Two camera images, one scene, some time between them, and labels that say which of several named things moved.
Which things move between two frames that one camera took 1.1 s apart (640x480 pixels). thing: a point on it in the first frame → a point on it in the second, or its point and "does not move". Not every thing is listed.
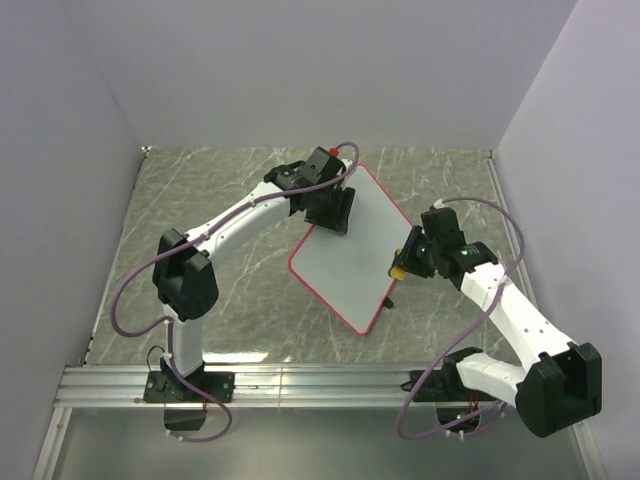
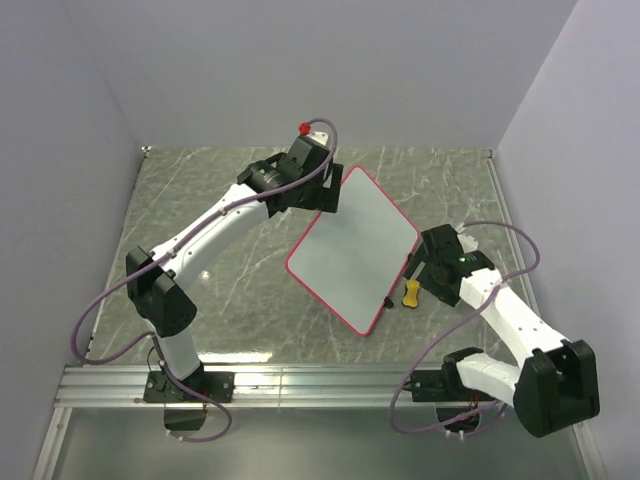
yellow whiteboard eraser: x=398 y=273 → x=410 y=298
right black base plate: x=441 y=387 does not move
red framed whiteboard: x=349 y=271 does not move
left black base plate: x=165 y=387 does not move
